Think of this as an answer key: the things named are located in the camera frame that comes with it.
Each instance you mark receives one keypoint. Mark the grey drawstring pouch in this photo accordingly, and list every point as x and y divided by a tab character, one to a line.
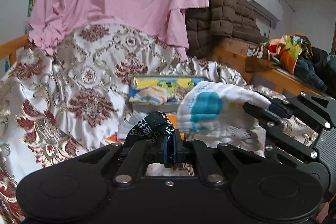
181	92

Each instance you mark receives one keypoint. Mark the brown quilted jacket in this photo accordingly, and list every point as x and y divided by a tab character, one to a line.
222	19

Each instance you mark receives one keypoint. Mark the striped orange white cloth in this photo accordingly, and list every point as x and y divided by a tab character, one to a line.
153	95

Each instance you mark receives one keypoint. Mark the floral satin bedspread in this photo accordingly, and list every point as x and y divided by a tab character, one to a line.
56	107

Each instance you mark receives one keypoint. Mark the white air conditioner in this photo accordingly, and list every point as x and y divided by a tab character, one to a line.
270	9

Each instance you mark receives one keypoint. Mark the wooden bed frame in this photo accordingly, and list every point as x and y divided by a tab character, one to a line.
237	54

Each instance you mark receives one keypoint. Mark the white cloth blue print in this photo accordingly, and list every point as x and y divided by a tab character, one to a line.
211	107

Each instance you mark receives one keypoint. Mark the black printed sock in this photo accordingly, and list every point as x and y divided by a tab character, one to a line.
156	126

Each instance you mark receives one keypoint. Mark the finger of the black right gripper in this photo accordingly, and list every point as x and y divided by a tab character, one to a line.
317	112
284	149

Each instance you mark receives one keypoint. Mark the colourful clothes pile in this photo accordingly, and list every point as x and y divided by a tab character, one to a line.
295	53

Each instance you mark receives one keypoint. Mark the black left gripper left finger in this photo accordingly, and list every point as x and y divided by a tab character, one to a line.
131	169

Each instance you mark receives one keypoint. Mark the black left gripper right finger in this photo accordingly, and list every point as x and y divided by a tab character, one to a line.
197	152

